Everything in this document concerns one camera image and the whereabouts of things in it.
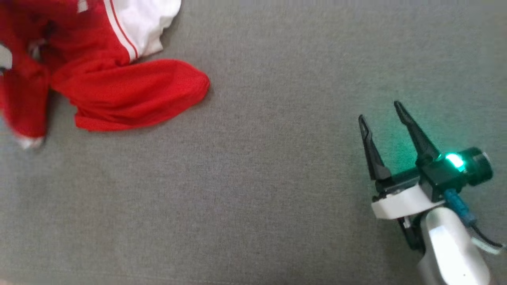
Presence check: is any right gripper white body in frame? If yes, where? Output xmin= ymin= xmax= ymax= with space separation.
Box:
xmin=371 ymin=168 xmax=447 ymax=220

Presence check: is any red basketball jersey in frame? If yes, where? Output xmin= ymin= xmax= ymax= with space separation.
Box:
xmin=40 ymin=0 xmax=211 ymax=132

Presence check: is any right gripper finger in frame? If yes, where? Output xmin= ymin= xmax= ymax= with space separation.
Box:
xmin=393 ymin=101 xmax=441 ymax=166
xmin=358 ymin=114 xmax=393 ymax=182

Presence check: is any right thin black cable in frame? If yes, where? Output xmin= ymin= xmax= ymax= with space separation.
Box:
xmin=471 ymin=224 xmax=507 ymax=255

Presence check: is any grey fabric sofa seat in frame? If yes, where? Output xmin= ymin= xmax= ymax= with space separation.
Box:
xmin=0 ymin=0 xmax=507 ymax=285

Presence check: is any right blue cable connector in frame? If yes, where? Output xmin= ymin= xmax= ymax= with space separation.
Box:
xmin=443 ymin=188 xmax=477 ymax=227

